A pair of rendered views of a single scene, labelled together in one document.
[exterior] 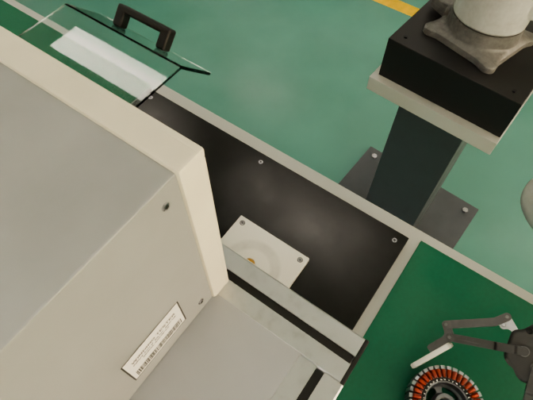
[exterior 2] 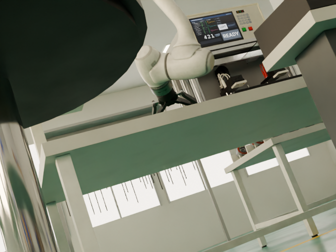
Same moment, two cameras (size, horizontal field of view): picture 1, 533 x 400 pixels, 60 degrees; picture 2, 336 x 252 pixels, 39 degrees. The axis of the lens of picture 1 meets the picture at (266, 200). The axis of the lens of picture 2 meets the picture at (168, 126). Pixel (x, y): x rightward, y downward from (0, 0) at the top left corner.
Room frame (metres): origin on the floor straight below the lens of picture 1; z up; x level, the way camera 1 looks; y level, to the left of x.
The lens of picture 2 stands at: (1.11, -1.95, 0.30)
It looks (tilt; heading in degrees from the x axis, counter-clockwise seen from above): 13 degrees up; 123
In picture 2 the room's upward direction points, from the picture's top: 20 degrees counter-clockwise
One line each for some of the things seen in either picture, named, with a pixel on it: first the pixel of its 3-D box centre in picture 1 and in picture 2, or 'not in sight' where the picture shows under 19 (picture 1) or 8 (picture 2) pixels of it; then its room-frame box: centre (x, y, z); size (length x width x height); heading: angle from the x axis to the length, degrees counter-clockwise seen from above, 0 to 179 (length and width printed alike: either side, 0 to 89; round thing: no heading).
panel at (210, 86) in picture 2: not in sight; (239, 88); (0.17, 0.28, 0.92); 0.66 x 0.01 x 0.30; 54
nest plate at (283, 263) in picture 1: (249, 268); not in sight; (0.31, 0.03, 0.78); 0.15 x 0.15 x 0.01; 54
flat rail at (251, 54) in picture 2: not in sight; (244, 56); (0.30, 0.19, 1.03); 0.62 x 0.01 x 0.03; 54
